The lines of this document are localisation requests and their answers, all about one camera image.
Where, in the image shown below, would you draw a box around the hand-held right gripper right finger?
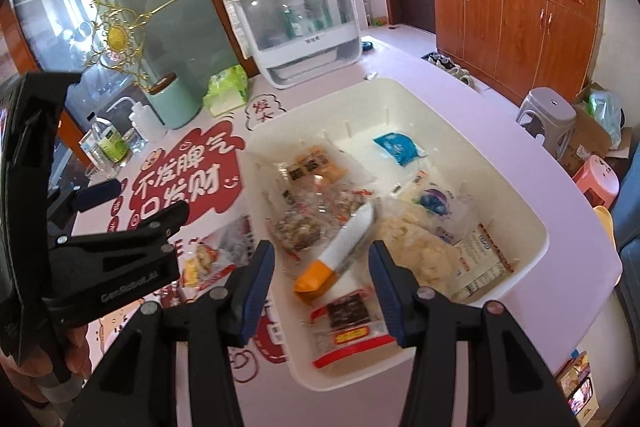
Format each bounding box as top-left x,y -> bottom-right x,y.
367,239 -> 581,427

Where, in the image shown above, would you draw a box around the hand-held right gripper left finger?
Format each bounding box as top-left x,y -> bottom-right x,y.
62,239 -> 277,427

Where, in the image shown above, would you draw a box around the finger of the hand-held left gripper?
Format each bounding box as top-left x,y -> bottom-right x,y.
50,201 -> 191,259
49,178 -> 122,233

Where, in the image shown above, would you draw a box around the dark filling red-edged snack packet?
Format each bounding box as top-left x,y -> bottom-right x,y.
310,289 -> 396,370

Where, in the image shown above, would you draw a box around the large clear bag of bread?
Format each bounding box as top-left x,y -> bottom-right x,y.
375,207 -> 461,293

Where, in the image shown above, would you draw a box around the white and orange snack packet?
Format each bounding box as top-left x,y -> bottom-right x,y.
292,201 -> 377,305

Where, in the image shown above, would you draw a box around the clear packet with brown cake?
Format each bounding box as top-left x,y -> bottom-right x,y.
270,202 -> 331,253

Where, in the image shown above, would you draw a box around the white red-striped snack packet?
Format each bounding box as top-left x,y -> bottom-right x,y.
450,223 -> 516,303

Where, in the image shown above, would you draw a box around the blue snack packet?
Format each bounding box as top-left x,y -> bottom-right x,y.
371,132 -> 426,166

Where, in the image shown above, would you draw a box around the white plastic storage bin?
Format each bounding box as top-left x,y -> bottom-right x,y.
239,77 -> 548,392

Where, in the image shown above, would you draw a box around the person's left hand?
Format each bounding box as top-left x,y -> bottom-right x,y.
62,324 -> 93,375

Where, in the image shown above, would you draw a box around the clear glass cup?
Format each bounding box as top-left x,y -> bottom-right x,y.
120,127 -> 147,155
80,132 -> 101,168

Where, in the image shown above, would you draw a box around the clear bottle with green label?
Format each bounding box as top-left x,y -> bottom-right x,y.
87,112 -> 132,168

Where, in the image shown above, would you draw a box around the white apple print snack packet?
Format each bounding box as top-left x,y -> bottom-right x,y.
175,216 -> 253,293

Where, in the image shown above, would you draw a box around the pink red printed tablecloth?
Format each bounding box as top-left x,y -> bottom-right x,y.
70,92 -> 321,427

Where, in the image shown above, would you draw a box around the white squeeze bottle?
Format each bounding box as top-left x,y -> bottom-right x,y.
107,97 -> 168,142

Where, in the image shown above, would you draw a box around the clear packet with mixed nuts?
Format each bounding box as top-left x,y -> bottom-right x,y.
330,187 -> 376,223

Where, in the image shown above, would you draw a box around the white purple print snack packet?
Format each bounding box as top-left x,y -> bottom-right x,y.
400,172 -> 481,243

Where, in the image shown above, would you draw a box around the mint green canister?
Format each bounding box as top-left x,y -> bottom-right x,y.
145,72 -> 202,130

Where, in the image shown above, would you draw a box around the green tissue pack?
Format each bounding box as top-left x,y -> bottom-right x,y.
202,64 -> 250,115

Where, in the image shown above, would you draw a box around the gold hanging ornament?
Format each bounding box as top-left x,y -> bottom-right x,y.
75,0 -> 206,90

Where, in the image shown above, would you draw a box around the colourful snack packet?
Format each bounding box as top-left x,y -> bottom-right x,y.
554,349 -> 600,418

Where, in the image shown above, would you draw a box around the white countertop cabinet appliance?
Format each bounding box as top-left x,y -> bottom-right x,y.
218,0 -> 366,90

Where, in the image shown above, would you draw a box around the yellow plastic stool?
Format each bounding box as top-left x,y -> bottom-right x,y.
592,206 -> 613,248

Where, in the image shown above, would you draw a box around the white slippers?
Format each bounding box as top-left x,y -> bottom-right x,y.
422,52 -> 476,88

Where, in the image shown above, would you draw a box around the pink plastic stool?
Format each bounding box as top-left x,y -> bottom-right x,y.
572,155 -> 621,208

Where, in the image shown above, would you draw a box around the grey plastic stool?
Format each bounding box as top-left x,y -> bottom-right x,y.
515,88 -> 578,160

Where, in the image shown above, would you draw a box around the cardboard box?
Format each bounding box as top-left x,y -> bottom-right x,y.
557,82 -> 631,172

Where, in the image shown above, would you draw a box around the green plastic bag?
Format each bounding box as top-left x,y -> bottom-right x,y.
587,89 -> 623,148

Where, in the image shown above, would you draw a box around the wooden wall cabinet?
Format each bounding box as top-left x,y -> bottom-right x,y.
430,0 -> 601,108

